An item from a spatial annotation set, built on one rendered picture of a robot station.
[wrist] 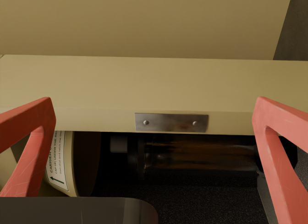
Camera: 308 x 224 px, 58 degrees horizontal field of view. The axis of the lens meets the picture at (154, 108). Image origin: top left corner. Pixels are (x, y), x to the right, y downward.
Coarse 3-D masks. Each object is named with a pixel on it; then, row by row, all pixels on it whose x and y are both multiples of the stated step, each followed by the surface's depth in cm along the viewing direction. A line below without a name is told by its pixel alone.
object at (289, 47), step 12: (300, 0) 54; (288, 12) 59; (300, 12) 54; (288, 24) 59; (300, 24) 54; (288, 36) 59; (300, 36) 54; (276, 48) 64; (288, 48) 59; (300, 48) 54; (288, 60) 58; (300, 60) 54
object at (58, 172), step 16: (64, 144) 34; (80, 144) 50; (96, 144) 51; (48, 160) 36; (64, 160) 34; (80, 160) 49; (96, 160) 50; (48, 176) 37; (64, 176) 35; (80, 176) 47; (96, 176) 48; (64, 192) 38; (80, 192) 43
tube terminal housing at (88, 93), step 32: (0, 64) 33; (32, 64) 33; (64, 64) 33; (96, 64) 33; (128, 64) 34; (160, 64) 34; (192, 64) 34; (224, 64) 34; (256, 64) 34; (288, 64) 34; (0, 96) 28; (32, 96) 28; (64, 96) 28; (96, 96) 28; (128, 96) 28; (160, 96) 28; (192, 96) 28; (224, 96) 28; (256, 96) 28; (288, 96) 28; (64, 128) 28; (96, 128) 28; (128, 128) 28; (224, 128) 27; (0, 160) 31
